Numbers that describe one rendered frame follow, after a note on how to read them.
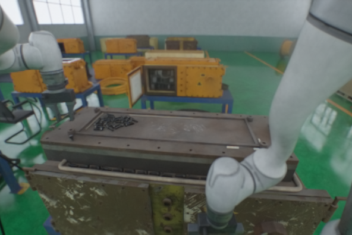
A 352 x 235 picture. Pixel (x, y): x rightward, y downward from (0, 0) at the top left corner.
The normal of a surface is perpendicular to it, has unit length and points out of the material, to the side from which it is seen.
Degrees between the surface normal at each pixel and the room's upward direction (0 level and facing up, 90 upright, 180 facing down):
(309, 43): 97
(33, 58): 93
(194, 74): 90
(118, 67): 90
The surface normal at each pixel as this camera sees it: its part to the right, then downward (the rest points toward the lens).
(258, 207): -0.12, 0.45
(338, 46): -0.64, 0.63
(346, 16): -0.83, 0.39
